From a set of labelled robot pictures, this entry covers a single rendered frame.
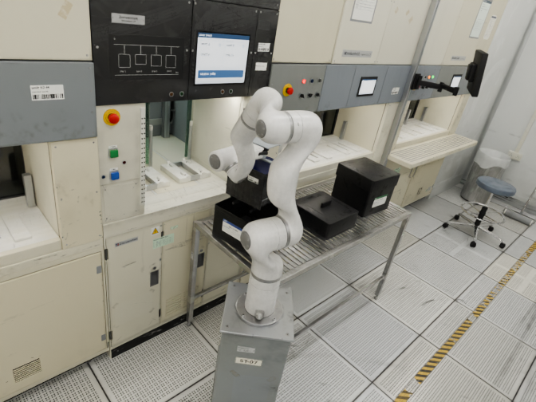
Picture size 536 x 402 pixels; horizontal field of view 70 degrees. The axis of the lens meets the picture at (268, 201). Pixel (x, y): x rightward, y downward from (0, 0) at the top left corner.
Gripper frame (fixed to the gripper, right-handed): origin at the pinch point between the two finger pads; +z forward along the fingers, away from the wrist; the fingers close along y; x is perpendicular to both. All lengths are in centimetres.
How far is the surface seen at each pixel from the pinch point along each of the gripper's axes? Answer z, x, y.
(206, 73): -10.2, 26.6, -28.7
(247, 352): -50, -60, 41
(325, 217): 33, -39, 24
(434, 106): 312, -17, 2
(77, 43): -63, 37, -38
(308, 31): 53, 47, -19
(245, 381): -49, -77, 42
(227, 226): -14.0, -39.5, -3.9
